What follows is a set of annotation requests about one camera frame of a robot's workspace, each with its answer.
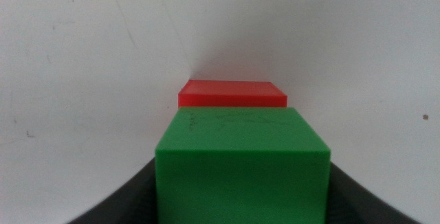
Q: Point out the green cube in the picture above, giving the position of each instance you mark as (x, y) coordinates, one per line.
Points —
(242, 172)

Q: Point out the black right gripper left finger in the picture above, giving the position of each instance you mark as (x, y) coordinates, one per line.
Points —
(127, 200)

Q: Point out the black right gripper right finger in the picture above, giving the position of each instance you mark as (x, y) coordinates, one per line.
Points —
(357, 203)

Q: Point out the red cube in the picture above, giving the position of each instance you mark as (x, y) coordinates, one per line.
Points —
(232, 95)

